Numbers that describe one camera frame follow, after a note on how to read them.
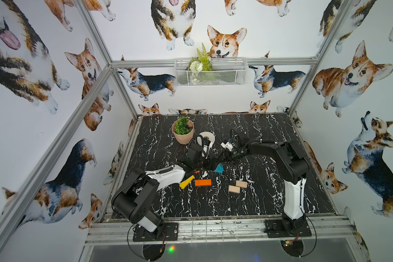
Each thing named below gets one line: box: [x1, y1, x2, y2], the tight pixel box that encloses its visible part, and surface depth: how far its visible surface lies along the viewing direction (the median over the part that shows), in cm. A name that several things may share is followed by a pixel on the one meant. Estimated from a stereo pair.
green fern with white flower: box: [188, 42, 213, 85], surface depth 85 cm
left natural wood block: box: [228, 185, 241, 194], surface depth 88 cm
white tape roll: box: [198, 131, 216, 147], surface depth 112 cm
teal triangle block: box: [213, 162, 224, 174], surface depth 94 cm
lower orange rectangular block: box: [194, 179, 212, 187], surface depth 90 cm
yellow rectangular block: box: [179, 174, 195, 190], surface depth 89 cm
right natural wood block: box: [235, 180, 248, 189], surface depth 90 cm
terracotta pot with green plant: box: [171, 116, 195, 145], surface depth 99 cm
